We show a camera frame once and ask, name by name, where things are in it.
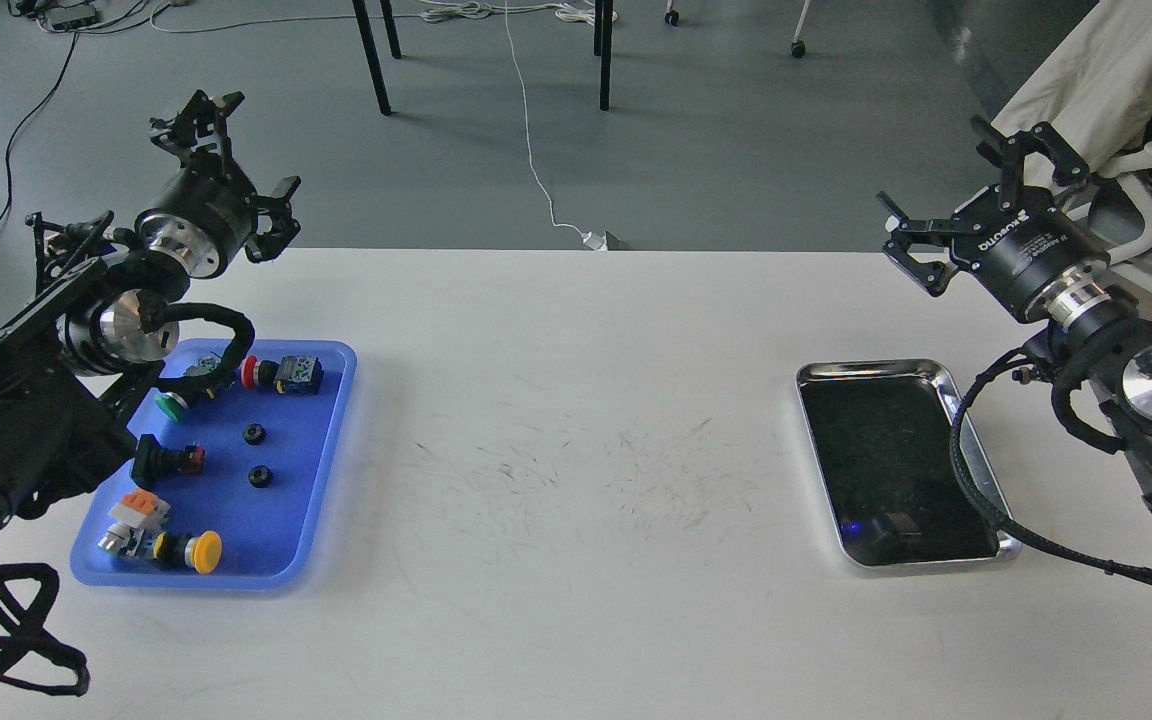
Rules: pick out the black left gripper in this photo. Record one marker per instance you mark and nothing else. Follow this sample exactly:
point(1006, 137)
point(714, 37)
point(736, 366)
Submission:
point(209, 210)

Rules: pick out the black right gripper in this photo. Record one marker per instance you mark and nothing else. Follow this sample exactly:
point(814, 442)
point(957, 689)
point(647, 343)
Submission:
point(1031, 250)

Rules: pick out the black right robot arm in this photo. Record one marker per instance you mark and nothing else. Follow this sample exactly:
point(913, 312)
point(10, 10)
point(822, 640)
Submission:
point(1095, 352)

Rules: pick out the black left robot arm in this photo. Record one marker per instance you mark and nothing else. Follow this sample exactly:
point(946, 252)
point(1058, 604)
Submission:
point(108, 324)

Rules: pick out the silver metal tray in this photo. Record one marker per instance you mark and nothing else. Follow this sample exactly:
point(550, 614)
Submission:
point(879, 432)

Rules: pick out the blue plastic tray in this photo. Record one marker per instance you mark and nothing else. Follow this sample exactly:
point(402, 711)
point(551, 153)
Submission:
point(266, 533)

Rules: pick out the beige jacket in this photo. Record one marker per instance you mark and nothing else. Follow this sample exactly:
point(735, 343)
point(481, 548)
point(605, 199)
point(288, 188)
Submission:
point(1095, 88)

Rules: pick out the black table leg rear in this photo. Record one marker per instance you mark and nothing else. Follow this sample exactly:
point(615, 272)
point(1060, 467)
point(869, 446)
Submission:
point(388, 17)

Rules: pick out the black table leg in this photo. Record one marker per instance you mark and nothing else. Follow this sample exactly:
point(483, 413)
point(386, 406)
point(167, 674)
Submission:
point(388, 17)
point(367, 38)
point(603, 33)

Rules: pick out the black table leg left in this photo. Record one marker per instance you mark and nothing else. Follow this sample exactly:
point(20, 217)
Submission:
point(367, 38)

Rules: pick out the orange grey contact block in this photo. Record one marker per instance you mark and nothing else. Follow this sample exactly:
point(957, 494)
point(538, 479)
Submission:
point(141, 510)

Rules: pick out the black table leg right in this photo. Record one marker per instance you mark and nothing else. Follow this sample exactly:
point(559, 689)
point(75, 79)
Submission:
point(603, 33)

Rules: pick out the red push button switch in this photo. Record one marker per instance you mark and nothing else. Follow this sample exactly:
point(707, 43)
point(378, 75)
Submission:
point(290, 375)

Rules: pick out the green push button switch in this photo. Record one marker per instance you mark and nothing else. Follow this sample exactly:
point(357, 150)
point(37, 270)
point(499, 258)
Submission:
point(176, 405)

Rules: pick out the black red switch block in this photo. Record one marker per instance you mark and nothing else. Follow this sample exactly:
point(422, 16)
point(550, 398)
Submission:
point(151, 461)

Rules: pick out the yellow push button switch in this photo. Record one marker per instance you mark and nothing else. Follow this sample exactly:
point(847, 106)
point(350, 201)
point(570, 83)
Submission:
point(200, 553)

